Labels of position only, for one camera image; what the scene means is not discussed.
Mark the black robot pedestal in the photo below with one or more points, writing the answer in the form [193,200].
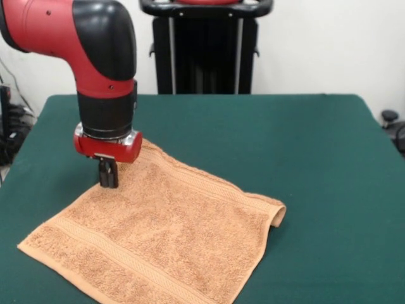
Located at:
[205,63]

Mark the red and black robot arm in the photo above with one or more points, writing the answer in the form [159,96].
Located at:
[88,47]

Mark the dark green table cloth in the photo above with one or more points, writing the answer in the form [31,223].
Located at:
[316,142]

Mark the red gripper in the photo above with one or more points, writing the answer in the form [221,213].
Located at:
[107,149]

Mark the tan terry cloth towel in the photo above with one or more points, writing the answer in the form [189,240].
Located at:
[164,234]

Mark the black electronics box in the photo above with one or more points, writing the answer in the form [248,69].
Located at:
[4,126]

